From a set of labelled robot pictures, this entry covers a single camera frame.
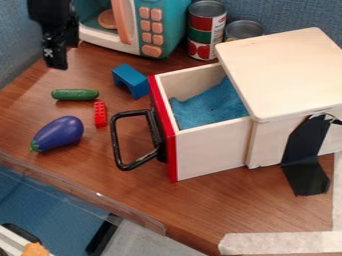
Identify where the cabinet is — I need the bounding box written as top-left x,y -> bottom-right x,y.
213,26 -> 342,170

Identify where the red toy brick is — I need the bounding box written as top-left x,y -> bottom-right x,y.
92,100 -> 110,129

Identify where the toy microwave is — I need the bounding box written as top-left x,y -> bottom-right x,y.
73,0 -> 194,60

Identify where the blue cloth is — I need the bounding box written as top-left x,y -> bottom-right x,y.
168,75 -> 252,131

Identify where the purple toy eggplant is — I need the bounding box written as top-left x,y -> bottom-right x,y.
28,115 -> 86,154

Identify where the green toy cucumber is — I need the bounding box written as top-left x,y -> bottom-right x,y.
49,88 -> 101,102

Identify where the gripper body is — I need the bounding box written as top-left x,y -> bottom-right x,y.
41,31 -> 70,71

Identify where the blue toy block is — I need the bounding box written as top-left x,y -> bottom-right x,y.
110,63 -> 151,101

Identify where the red and green can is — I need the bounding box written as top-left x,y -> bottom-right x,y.
185,0 -> 229,62

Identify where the drawer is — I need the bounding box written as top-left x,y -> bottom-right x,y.
108,62 -> 254,184

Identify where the silver can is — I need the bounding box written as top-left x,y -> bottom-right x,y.
223,19 -> 265,43

